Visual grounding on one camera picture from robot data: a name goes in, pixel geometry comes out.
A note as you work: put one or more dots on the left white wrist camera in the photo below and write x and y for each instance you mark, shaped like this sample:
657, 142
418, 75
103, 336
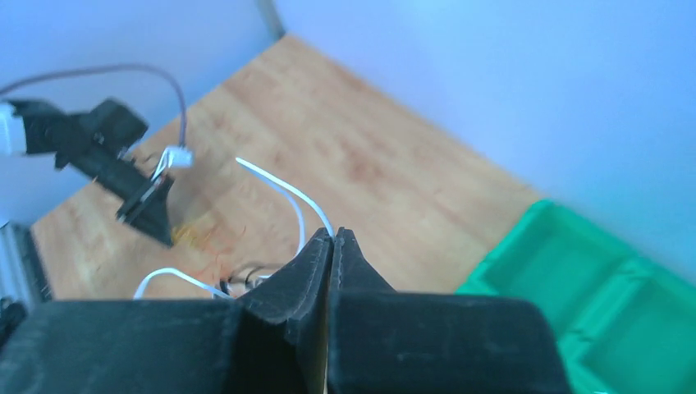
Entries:
173, 156

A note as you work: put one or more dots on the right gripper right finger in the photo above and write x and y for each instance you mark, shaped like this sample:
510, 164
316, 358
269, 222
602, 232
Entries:
384, 341

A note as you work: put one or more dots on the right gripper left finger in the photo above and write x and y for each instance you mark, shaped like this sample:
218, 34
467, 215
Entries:
270, 340

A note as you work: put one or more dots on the green plastic bin organizer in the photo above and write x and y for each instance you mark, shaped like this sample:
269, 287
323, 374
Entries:
623, 324

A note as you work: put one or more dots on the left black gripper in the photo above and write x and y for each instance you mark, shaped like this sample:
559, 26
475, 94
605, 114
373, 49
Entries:
95, 143

